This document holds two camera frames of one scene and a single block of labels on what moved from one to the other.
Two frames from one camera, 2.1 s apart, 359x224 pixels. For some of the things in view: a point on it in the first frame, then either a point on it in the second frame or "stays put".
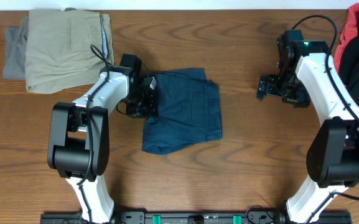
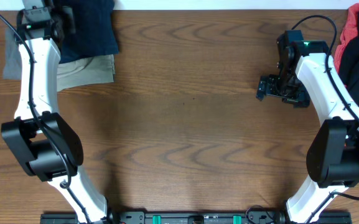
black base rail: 196,218 stays put
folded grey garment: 15,38 stays put
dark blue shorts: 189,111 to 89,28
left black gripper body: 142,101 to 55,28
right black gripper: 267,85 stays put
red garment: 349,31 stays put
